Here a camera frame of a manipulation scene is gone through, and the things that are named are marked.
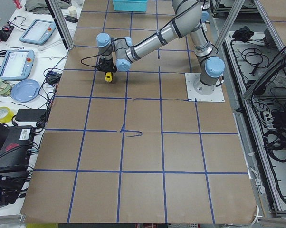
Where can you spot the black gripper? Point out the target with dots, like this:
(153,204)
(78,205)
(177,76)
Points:
(109,69)

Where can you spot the yellow toy beetle car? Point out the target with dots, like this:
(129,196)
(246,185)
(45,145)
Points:
(109,77)

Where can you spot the white paper cup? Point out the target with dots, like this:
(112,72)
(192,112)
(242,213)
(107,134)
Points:
(72,11)

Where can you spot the teal storage bin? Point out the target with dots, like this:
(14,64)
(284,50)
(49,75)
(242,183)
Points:
(130,5)

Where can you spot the upper teach pendant tablet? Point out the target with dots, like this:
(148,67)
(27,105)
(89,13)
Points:
(38,32)

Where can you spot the teach pendant tablet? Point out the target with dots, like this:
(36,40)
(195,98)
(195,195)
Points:
(17,65)
(38,32)

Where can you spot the blue plastic plate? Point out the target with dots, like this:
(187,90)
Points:
(25,90)

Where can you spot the lower teach pendant tablet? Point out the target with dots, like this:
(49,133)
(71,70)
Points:
(17,65)

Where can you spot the black power adapter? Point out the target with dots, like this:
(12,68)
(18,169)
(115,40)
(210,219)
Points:
(29,115)

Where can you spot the green tape rolls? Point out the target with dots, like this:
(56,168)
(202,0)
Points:
(5,88)

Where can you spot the yellow tape roll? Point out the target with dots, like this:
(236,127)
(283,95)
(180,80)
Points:
(6,115)

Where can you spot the black computer box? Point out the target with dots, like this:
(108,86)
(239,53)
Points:
(15,142)

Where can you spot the black cloth bundle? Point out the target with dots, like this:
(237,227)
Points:
(244,34)

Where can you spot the aluminium frame post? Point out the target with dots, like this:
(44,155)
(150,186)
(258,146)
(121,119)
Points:
(60,22)

